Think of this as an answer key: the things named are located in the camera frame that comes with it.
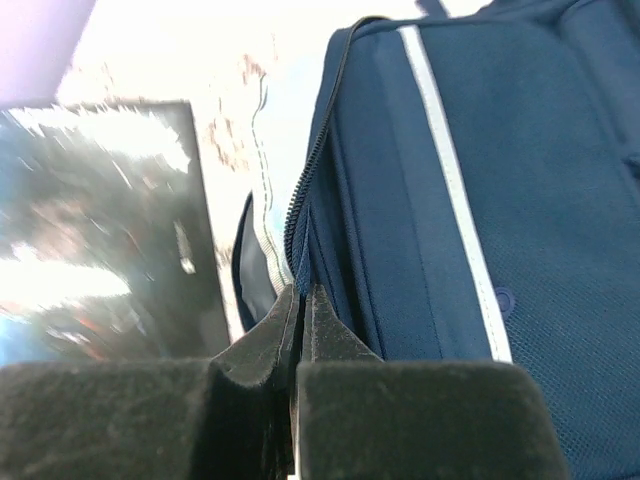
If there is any navy blue student backpack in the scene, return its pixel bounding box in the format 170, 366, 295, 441
232, 1, 639, 479

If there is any dark blue thin notebook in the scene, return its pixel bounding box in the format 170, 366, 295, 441
1, 102, 230, 365

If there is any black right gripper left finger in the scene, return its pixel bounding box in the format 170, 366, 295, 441
1, 287, 299, 479

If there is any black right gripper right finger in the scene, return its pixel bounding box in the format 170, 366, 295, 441
297, 287, 569, 479

